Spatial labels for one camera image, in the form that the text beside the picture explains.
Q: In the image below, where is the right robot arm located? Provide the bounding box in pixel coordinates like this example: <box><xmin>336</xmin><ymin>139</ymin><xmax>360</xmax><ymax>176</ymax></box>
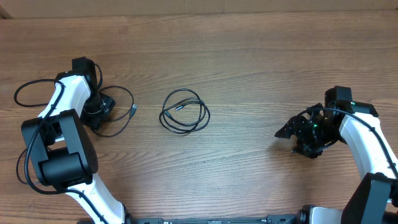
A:
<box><xmin>275</xmin><ymin>86</ymin><xmax>397</xmax><ymax>223</ymax></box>

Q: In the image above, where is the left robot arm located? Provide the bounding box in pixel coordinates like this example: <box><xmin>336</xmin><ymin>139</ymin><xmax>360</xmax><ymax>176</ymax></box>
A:
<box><xmin>21</xmin><ymin>57</ymin><xmax>132</xmax><ymax>223</ymax></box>

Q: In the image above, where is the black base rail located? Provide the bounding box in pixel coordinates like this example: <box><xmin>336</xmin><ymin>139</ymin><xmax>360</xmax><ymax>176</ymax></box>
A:
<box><xmin>125</xmin><ymin>214</ymin><xmax>310</xmax><ymax>224</ymax></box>

